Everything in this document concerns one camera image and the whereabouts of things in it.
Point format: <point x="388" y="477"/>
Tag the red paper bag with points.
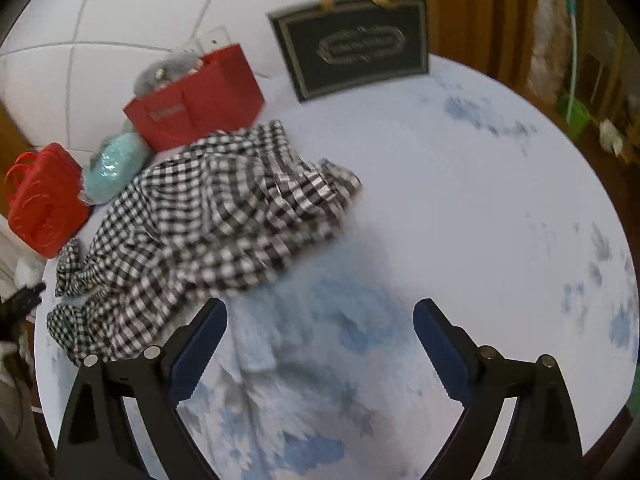
<point x="195" y="105"/>

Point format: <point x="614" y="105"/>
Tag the teal wrapped packet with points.
<point x="115" y="165"/>

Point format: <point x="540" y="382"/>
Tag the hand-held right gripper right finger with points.
<point x="440" y="345"/>

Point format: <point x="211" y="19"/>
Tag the grey plush toy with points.
<point x="165" y="72"/>

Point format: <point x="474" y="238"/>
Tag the black gift bag gold print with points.
<point x="355" y="45"/>

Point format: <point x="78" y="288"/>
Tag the black white checked garment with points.
<point x="215" y="220"/>

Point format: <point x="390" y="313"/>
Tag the red plastic handbag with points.
<point x="45" y="200"/>

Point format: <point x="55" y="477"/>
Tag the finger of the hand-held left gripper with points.
<point x="22" y="300"/>

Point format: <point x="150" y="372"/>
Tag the brown wooden panel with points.
<point x="10" y="127"/>

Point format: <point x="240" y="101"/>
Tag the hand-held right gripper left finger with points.
<point x="200" y="345"/>

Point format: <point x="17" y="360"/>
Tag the green dustpan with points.
<point x="575" y="115"/>

